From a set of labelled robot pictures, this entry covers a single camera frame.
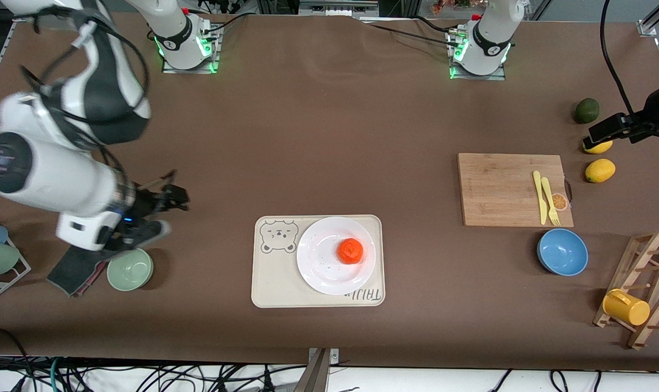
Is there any cream bear print tray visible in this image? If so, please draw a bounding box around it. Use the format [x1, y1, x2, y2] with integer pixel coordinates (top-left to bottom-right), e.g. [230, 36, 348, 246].
[251, 215, 386, 309]

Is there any yellow plastic fork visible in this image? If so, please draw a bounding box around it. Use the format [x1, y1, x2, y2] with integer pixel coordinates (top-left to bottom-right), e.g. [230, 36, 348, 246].
[541, 176, 561, 226]

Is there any dark green avocado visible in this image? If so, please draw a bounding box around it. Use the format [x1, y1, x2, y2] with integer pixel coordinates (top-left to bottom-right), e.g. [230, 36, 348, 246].
[574, 97, 601, 124]

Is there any yellow plastic knife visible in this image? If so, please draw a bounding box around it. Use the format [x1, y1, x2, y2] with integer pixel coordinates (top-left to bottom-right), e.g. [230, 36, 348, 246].
[533, 170, 548, 225]

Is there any bamboo cutting board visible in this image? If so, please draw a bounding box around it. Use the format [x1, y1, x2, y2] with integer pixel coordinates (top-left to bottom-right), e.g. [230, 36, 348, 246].
[457, 153, 575, 228]

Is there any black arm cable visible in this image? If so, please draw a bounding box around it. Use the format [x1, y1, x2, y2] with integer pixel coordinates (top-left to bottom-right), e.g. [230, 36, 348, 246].
[600, 0, 636, 116]
[19, 5, 150, 164]

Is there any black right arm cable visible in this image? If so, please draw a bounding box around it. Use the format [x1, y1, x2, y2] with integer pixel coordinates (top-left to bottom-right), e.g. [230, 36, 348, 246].
[19, 5, 150, 164]

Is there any orange fruit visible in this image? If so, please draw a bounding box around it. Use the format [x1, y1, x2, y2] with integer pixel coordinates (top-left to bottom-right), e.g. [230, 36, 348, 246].
[338, 238, 364, 265]

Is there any aluminium frame corner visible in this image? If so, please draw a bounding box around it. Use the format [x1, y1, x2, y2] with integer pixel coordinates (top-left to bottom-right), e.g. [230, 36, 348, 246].
[637, 0, 659, 36]

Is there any blue bowl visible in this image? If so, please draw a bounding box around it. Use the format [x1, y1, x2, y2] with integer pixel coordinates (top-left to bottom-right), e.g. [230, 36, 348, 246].
[537, 228, 589, 277]

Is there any aluminium camera post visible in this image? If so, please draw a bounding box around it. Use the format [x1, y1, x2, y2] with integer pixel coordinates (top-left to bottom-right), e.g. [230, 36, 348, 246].
[294, 347, 340, 392]

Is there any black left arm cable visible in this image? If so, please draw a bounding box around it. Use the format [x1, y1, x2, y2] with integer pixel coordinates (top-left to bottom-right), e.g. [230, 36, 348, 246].
[600, 0, 636, 116]

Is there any black base cable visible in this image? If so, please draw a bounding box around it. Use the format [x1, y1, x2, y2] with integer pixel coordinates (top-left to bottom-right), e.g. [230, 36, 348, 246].
[362, 21, 461, 44]
[199, 11, 251, 41]

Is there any wooden mug rack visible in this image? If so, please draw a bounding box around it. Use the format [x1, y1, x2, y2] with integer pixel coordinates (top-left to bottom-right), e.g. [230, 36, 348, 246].
[593, 230, 659, 350]

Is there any white wire cup rack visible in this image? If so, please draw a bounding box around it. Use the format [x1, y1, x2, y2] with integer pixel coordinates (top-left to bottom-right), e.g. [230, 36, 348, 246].
[0, 216, 32, 303]

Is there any white round plate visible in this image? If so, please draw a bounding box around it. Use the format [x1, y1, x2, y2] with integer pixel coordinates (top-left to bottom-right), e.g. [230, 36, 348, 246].
[297, 217, 377, 296]

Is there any pale green bowl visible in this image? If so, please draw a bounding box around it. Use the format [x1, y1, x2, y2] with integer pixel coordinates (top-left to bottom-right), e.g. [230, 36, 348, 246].
[107, 248, 154, 292]

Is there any yellow mug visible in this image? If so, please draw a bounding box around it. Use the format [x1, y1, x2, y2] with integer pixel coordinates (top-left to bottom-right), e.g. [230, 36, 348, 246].
[602, 289, 651, 327]

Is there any dark grey folded cloth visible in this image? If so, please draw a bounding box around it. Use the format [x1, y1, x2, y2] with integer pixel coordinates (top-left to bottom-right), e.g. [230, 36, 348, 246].
[46, 246, 110, 298]

